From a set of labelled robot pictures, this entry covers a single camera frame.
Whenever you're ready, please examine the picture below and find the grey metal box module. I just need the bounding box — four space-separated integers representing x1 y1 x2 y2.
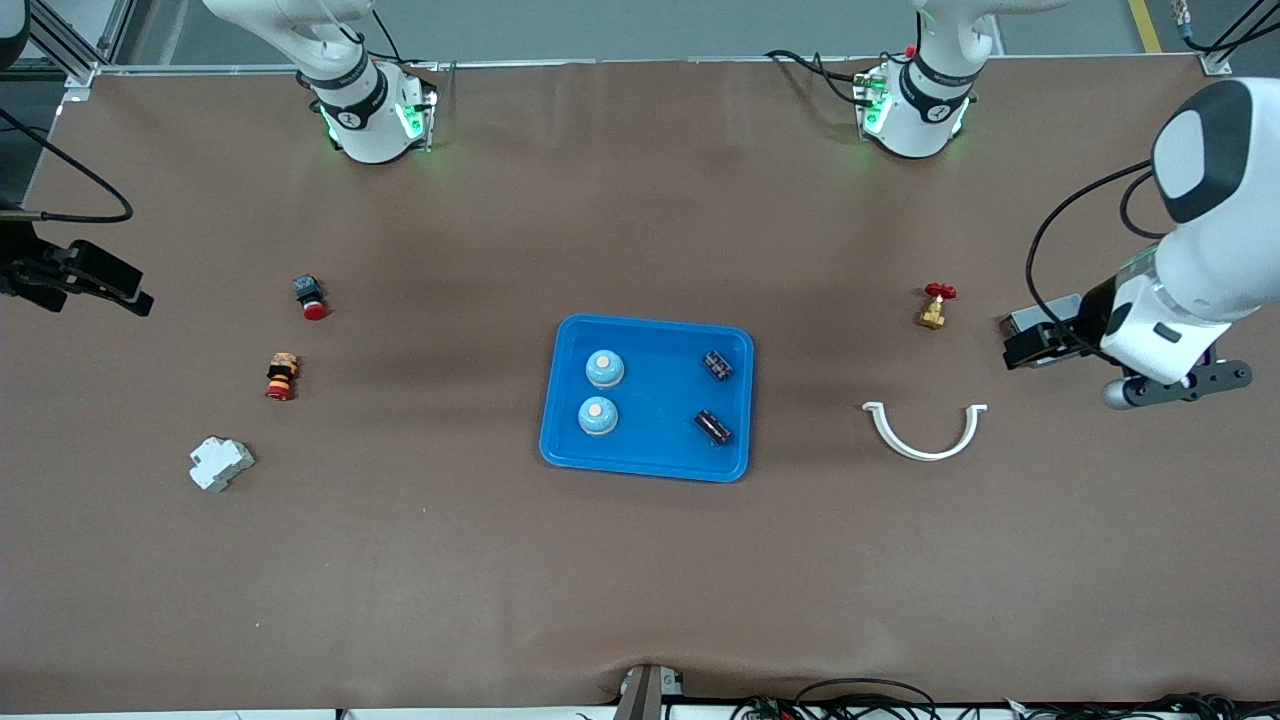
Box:
1005 296 1083 341

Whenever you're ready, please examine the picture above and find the white circuit breaker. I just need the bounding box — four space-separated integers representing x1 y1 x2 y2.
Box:
189 436 256 493

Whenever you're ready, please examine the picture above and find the blue plastic tray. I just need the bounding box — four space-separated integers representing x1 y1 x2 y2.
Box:
539 314 755 484

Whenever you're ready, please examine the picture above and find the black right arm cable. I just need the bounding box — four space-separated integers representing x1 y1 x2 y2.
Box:
0 108 134 225

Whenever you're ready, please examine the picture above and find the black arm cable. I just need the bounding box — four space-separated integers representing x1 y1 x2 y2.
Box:
1025 160 1181 346
0 108 134 225

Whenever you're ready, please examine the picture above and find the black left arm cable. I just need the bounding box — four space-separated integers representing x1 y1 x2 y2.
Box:
1025 160 1181 346

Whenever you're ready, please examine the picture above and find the brass valve red handle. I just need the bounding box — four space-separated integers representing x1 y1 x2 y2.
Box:
915 282 958 331

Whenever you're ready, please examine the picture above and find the white half-ring pipe clamp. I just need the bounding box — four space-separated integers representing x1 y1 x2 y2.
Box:
862 402 989 462

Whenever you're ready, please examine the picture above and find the black tangled cable bundle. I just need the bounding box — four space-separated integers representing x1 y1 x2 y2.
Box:
1000 690 1280 720

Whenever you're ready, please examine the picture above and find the black looped cable bundle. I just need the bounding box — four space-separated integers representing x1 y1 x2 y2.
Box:
730 678 941 720

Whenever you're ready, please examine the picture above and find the silver table edge rail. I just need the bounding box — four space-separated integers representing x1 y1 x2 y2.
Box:
95 55 1231 76

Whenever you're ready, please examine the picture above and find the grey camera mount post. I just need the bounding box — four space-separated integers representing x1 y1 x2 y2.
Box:
612 663 687 720

